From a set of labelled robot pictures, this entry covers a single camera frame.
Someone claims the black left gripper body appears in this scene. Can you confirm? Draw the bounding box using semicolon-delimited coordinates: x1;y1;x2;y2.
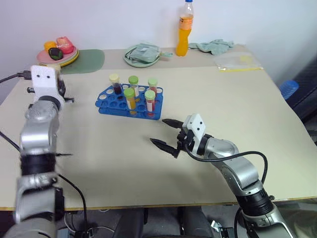
56;74;67;99

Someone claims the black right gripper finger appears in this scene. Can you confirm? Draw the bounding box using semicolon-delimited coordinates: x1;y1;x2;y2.
161;119;184;129
149;137;180;159

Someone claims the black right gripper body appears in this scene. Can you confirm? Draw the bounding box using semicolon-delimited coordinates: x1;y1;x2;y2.
176;128;196;151

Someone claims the green-capped red test tube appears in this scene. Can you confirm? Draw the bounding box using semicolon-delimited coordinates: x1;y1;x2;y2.
144;89;157;113
147;77;159;94

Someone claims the blue test tube rack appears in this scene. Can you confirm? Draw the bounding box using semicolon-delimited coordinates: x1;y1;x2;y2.
95;84;165;121

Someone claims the yellow-capped dark red test tube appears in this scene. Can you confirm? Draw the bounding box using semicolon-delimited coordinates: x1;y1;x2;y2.
109;73;122;96

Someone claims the green-capped orange test tube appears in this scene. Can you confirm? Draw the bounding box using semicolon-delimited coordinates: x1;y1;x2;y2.
123;88;137;111

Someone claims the green-capped pale yellow test tube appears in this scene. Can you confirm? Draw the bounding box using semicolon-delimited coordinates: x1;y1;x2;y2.
128;75;141;103

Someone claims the yellow-green plate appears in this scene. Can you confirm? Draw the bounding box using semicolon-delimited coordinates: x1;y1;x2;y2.
58;49;80;67

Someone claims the pink plate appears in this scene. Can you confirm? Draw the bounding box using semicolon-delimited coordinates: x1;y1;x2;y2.
37;46;79;66

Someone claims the dark green toy fruit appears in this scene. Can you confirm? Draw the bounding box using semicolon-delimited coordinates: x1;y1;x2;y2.
48;47;63;60

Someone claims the dark green placemat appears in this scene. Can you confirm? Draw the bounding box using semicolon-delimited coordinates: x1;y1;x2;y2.
60;49;106;75

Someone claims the red toy apple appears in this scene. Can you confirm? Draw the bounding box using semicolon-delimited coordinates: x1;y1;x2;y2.
55;36;75;54

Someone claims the orange toy fruit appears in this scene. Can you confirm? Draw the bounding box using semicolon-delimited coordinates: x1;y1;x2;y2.
44;40;58;52

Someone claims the light green plate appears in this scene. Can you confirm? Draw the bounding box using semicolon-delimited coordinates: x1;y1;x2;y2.
123;44;162;68

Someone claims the folded light green cloth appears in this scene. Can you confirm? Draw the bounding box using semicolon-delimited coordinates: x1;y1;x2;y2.
127;43;174;63

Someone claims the crumpled light green towel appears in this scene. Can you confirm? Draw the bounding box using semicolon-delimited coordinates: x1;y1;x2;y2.
188;38;235;56

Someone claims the orange soda bottle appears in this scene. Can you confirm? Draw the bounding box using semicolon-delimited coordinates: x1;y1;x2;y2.
175;0;195;58

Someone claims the clear plastic zip bag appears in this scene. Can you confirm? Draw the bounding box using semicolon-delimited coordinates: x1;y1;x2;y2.
214;52;264;73

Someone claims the blue ribbed cylinder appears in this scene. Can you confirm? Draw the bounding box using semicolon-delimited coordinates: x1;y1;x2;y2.
279;79;300;101

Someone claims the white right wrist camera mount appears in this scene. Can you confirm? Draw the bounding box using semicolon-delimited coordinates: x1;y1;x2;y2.
182;113;208;156

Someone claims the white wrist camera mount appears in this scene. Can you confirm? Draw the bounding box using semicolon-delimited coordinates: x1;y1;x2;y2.
30;64;66;110
182;113;208;156

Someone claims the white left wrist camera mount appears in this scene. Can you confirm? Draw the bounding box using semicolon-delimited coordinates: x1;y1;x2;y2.
30;64;66;110

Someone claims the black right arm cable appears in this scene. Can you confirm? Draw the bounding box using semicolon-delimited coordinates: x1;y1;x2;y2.
184;145;269;185

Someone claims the metal bracket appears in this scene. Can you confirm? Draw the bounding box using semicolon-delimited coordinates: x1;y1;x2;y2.
210;219;234;238

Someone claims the white floor cable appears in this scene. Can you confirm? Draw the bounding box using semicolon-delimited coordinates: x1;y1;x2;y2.
63;212;76;232

